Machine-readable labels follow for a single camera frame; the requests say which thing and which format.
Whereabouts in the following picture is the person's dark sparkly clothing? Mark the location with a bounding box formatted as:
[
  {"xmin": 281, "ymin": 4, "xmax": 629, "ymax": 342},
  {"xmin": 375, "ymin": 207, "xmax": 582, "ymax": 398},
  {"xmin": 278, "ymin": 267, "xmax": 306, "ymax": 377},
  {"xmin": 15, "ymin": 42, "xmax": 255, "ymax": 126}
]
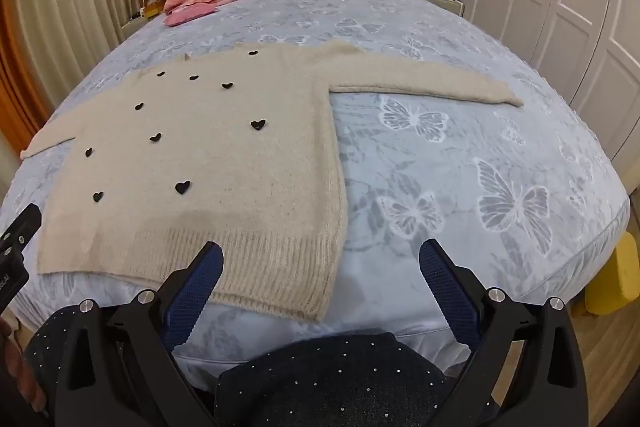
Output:
[{"xmin": 22, "ymin": 304, "xmax": 497, "ymax": 427}]

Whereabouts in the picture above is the white wardrobe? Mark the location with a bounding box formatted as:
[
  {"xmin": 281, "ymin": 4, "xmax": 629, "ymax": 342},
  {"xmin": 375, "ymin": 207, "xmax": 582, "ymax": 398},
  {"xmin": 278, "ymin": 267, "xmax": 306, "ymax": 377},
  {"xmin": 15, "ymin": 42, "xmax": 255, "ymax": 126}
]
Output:
[{"xmin": 432, "ymin": 0, "xmax": 640, "ymax": 180}]

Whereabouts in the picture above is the butterfly print bed duvet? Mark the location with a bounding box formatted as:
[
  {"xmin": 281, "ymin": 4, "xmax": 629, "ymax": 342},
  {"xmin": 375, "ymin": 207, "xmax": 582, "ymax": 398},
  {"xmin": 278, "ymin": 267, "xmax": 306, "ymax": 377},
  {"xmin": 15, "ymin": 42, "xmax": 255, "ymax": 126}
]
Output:
[{"xmin": 0, "ymin": 0, "xmax": 632, "ymax": 390}]

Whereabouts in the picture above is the beige nightstand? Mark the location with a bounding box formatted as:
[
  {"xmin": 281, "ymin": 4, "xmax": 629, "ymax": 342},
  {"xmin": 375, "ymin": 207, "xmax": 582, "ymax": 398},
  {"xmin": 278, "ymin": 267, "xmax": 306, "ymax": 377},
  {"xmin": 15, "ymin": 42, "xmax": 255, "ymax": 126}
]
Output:
[
  {"xmin": 407, "ymin": 0, "xmax": 467, "ymax": 18},
  {"xmin": 120, "ymin": 4, "xmax": 167, "ymax": 44}
]

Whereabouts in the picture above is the orange curtain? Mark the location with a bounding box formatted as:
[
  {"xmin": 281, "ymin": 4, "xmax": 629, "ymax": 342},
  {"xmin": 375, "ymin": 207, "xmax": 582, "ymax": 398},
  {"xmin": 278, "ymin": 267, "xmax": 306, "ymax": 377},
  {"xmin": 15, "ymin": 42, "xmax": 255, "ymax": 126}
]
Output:
[{"xmin": 0, "ymin": 0, "xmax": 47, "ymax": 145}]

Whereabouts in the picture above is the cream pleated curtain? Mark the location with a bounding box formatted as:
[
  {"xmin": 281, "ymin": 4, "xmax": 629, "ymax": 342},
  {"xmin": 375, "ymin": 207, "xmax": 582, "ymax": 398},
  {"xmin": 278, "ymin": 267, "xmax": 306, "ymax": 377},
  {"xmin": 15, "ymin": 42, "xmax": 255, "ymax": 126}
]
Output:
[{"xmin": 9, "ymin": 0, "xmax": 139, "ymax": 142}]

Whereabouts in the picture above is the person's left hand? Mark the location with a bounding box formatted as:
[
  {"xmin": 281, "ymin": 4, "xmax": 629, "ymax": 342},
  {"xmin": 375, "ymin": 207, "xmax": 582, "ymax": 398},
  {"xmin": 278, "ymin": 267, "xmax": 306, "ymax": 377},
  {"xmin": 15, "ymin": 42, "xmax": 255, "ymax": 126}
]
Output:
[{"xmin": 0, "ymin": 317, "xmax": 49, "ymax": 415}]

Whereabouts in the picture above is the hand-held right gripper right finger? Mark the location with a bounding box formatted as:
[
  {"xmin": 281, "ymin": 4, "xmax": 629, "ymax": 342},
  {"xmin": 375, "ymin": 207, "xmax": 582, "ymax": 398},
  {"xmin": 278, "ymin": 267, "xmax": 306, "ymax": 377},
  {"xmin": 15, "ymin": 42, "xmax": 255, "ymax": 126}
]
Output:
[{"xmin": 419, "ymin": 238, "xmax": 589, "ymax": 427}]

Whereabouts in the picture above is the beige sweater with black hearts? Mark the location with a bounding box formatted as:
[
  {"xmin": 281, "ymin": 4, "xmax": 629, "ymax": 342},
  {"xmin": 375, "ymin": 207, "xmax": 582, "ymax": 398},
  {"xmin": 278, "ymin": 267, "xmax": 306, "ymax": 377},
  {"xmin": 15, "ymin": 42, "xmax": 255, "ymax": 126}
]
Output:
[{"xmin": 19, "ymin": 38, "xmax": 525, "ymax": 323}]

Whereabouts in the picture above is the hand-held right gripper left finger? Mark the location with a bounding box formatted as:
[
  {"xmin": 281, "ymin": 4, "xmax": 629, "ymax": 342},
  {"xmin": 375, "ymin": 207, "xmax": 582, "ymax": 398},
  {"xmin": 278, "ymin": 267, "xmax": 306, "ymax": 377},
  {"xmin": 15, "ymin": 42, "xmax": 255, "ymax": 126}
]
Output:
[{"xmin": 54, "ymin": 241, "xmax": 224, "ymax": 427}]

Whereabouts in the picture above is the yellow stool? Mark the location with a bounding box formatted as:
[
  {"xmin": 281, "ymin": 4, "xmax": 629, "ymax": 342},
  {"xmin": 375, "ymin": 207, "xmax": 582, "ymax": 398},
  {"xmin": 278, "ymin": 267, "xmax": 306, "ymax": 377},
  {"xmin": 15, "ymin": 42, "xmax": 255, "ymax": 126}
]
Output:
[{"xmin": 584, "ymin": 233, "xmax": 640, "ymax": 317}]

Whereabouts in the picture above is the small pink folded garment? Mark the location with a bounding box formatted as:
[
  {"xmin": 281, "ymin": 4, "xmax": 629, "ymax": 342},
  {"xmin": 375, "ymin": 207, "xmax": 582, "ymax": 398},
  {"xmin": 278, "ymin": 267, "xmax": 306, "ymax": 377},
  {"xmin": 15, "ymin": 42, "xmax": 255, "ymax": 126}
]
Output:
[{"xmin": 164, "ymin": 4, "xmax": 219, "ymax": 27}]

